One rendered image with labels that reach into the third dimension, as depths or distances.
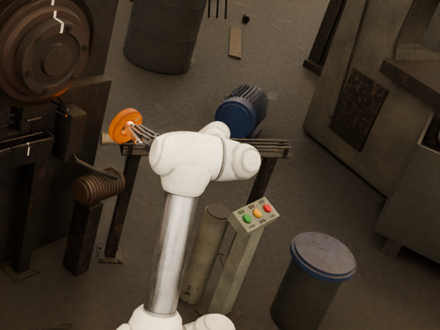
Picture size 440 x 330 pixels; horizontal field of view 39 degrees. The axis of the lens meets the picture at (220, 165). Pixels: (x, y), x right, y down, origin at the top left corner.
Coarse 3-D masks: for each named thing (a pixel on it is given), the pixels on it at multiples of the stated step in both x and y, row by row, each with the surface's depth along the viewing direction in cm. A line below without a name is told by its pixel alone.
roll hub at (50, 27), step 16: (32, 32) 209; (48, 32) 211; (64, 32) 216; (80, 32) 222; (32, 48) 209; (48, 48) 215; (64, 48) 219; (80, 48) 226; (16, 64) 212; (32, 64) 214; (48, 64) 217; (64, 64) 223; (80, 64) 230; (32, 80) 217; (48, 80) 224; (64, 80) 229
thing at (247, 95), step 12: (228, 96) 441; (240, 96) 440; (252, 96) 445; (264, 96) 455; (228, 108) 430; (240, 108) 427; (252, 108) 432; (264, 108) 448; (216, 120) 440; (228, 120) 434; (240, 120) 431; (252, 120) 430; (240, 132) 435; (252, 132) 461
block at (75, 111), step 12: (60, 108) 258; (72, 108) 259; (60, 120) 260; (72, 120) 255; (84, 120) 260; (60, 132) 262; (72, 132) 259; (60, 144) 264; (72, 144) 262; (60, 156) 266
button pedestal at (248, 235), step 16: (240, 208) 265; (256, 208) 270; (272, 208) 276; (240, 224) 260; (256, 224) 264; (240, 240) 272; (256, 240) 275; (240, 256) 274; (224, 272) 282; (240, 272) 282; (224, 288) 285; (208, 304) 300; (224, 304) 288
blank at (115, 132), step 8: (120, 112) 248; (128, 112) 248; (136, 112) 251; (112, 120) 248; (120, 120) 247; (128, 120) 251; (136, 120) 255; (112, 128) 248; (120, 128) 250; (112, 136) 250; (120, 136) 253; (128, 136) 257
